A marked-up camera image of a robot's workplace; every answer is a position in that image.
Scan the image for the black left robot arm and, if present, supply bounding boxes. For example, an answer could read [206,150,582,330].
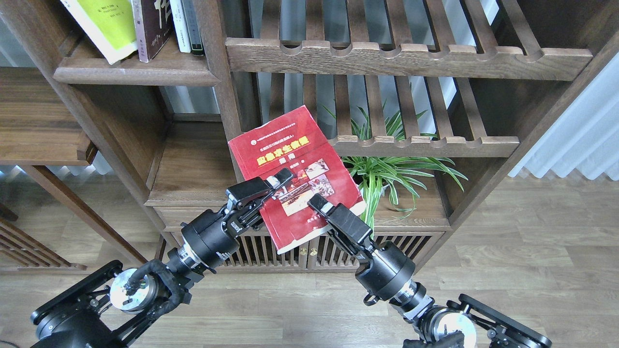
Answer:
[31,168,294,348]

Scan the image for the white curtain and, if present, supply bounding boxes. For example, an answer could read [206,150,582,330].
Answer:
[508,55,619,181]

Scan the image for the white plant pot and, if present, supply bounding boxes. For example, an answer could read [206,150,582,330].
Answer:
[352,174,387,205]

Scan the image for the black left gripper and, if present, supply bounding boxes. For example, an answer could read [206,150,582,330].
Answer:
[180,168,295,270]

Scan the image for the white upright book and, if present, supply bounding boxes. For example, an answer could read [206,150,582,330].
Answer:
[169,0,192,53]

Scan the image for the maroon book white characters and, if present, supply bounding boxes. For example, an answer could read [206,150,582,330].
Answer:
[131,0,173,62]

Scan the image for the dark green upright book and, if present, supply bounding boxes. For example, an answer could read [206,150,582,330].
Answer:
[183,0,204,57]

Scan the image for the yellow-green book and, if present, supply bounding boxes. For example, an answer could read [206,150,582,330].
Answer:
[61,0,137,64]

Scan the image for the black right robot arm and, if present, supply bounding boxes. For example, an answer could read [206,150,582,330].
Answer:
[308,194,551,348]

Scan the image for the dark wooden bookshelf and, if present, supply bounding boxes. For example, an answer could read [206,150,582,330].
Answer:
[1,0,618,266]

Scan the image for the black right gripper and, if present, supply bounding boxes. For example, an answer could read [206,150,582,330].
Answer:
[308,194,416,303]

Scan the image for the red book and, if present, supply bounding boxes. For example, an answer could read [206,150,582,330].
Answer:
[228,106,366,255]

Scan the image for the green spider plant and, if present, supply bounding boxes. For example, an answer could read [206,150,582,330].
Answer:
[323,104,469,232]

